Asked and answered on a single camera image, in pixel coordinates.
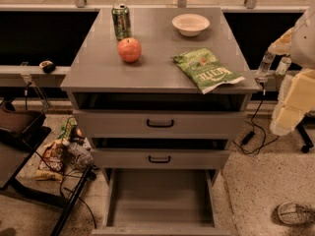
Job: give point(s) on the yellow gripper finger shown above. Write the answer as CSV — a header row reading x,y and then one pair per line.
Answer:
x,y
284,120
301,94

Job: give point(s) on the red apple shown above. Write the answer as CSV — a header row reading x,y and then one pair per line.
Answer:
x,y
129,49

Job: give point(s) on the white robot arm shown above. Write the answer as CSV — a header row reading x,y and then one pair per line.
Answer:
x,y
299,43

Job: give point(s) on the grey drawer cabinet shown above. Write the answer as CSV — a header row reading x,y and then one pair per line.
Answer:
x,y
100,80

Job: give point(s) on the grey open bottom drawer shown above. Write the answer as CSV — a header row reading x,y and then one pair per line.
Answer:
x,y
160,202

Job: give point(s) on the grey top drawer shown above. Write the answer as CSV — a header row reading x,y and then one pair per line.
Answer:
x,y
159,124

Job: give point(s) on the grey middle drawer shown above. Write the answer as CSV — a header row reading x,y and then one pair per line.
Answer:
x,y
160,158

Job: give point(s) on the clear water bottle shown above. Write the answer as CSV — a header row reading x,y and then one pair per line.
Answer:
x,y
264,67

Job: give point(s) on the grey sneaker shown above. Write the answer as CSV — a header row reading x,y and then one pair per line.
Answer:
x,y
295,213

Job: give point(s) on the green chip bag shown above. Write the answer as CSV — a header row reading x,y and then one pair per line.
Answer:
x,y
205,70

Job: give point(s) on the white bowl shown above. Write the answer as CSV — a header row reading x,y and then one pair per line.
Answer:
x,y
190,24

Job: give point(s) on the green soda can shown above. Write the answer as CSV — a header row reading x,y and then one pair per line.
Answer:
x,y
121,21

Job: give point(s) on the plastic bottle on floor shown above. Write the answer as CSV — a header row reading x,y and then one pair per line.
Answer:
x,y
83,157

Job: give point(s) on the green snack bag on floor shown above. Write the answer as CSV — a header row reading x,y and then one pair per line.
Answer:
x,y
67,128

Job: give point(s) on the black yellow tape measure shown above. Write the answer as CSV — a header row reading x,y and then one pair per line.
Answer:
x,y
47,66

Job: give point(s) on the black cart stand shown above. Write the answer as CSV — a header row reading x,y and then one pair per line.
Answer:
x,y
44,208

